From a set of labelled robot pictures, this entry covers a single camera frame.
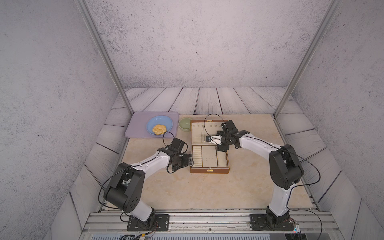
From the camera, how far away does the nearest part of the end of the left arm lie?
694 millimetres

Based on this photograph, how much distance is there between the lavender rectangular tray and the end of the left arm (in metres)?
0.34

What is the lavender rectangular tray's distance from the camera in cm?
110
